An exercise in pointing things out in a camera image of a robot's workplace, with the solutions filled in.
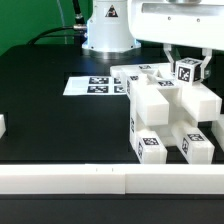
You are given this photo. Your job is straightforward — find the white chair back frame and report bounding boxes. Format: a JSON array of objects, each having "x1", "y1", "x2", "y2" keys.
[{"x1": 110, "y1": 63, "x2": 222, "y2": 126}]

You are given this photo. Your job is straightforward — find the white tagged block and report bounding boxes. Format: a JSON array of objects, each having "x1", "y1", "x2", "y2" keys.
[{"x1": 175, "y1": 57, "x2": 202, "y2": 84}]

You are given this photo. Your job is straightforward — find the white chair seat part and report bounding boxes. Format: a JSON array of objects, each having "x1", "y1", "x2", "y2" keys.
[{"x1": 127, "y1": 81, "x2": 197, "y2": 149}]

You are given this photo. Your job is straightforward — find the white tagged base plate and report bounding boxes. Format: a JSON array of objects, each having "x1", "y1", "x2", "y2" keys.
[{"x1": 63, "y1": 76, "x2": 125, "y2": 96}]

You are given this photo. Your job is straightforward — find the white part edge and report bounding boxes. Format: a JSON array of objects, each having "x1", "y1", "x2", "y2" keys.
[
  {"x1": 0, "y1": 114, "x2": 6, "y2": 138},
  {"x1": 213, "y1": 114, "x2": 224, "y2": 151}
]

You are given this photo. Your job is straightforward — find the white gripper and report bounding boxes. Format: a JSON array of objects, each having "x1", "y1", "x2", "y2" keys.
[{"x1": 128, "y1": 0, "x2": 224, "y2": 80}]

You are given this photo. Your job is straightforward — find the white part left edge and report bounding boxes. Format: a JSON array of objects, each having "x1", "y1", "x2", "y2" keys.
[{"x1": 0, "y1": 114, "x2": 6, "y2": 138}]

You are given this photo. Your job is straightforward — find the white front rail barrier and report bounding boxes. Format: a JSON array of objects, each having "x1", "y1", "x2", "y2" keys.
[{"x1": 0, "y1": 164, "x2": 224, "y2": 194}]

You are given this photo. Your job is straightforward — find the white part right edge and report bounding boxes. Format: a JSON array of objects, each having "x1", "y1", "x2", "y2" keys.
[{"x1": 213, "y1": 114, "x2": 224, "y2": 151}]

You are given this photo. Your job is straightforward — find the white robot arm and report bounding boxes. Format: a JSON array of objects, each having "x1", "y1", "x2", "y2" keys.
[{"x1": 82, "y1": 0, "x2": 224, "y2": 68}]

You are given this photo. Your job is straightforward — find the black cables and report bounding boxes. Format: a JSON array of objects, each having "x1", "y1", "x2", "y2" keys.
[{"x1": 27, "y1": 0, "x2": 88, "y2": 46}]

